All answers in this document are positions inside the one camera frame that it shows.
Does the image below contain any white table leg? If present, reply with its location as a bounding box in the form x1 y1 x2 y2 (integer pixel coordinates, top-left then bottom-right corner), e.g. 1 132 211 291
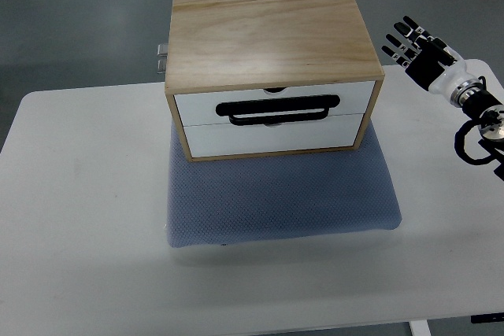
409 320 432 336

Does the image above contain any black table control panel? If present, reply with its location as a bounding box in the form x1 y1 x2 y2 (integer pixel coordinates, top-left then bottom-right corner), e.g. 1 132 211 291
470 312 504 324

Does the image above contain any white drawer black handle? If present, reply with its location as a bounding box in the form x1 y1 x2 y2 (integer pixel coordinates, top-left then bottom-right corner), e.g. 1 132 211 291
175 81 375 126

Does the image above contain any blue mesh cushion mat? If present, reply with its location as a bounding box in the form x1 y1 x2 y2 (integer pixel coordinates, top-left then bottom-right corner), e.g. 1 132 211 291
167 127 402 248

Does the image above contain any silver metal clamp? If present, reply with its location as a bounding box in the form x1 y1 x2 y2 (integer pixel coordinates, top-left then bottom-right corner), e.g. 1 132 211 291
157 42 169 74

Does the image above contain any white lower drawer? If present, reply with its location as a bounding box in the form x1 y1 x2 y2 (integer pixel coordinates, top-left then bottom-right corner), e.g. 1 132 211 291
184 114 362 158

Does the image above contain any wooden drawer cabinet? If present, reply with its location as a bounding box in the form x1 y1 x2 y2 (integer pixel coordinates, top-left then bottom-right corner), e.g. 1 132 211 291
165 0 384 161

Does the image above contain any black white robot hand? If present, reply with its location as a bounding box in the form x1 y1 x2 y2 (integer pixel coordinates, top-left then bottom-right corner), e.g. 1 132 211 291
381 16 467 92

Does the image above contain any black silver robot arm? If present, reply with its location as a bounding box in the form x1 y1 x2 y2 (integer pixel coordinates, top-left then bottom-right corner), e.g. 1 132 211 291
450 76 503 180

